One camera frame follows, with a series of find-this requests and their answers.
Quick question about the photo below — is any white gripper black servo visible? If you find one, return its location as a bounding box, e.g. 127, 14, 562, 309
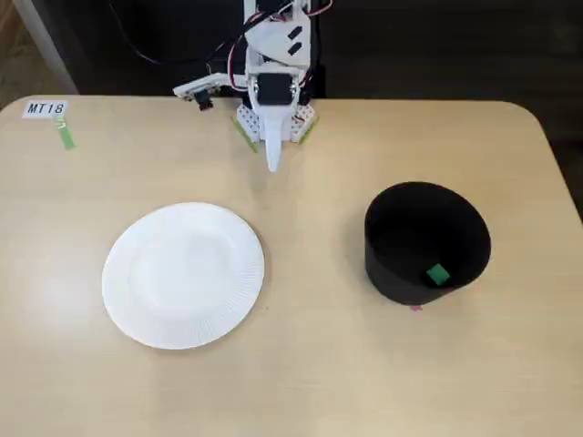
245, 61, 315, 174

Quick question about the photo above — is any small green cube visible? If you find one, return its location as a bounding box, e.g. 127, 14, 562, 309
424, 262, 452, 288

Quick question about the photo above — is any white brick robot base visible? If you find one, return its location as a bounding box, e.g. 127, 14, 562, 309
234, 100, 320, 145

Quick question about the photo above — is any black round pot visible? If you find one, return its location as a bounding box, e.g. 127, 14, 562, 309
363, 180, 494, 308

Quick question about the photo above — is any white paper plate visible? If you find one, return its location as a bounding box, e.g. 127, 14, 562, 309
101, 201, 266, 351

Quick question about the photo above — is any green tape strip with writing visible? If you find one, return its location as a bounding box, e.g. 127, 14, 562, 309
51, 113, 78, 152

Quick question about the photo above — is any white MT18 label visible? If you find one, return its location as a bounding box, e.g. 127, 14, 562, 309
21, 98, 69, 121

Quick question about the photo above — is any red white servo wire bundle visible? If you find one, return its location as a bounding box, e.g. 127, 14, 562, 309
226, 34, 251, 92

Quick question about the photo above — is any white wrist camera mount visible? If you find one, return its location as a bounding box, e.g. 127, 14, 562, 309
172, 73, 230, 113

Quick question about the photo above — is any thin black cable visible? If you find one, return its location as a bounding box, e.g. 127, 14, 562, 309
107, 0, 250, 66

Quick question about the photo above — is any white metal post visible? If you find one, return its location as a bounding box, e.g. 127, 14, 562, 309
12, 0, 81, 96

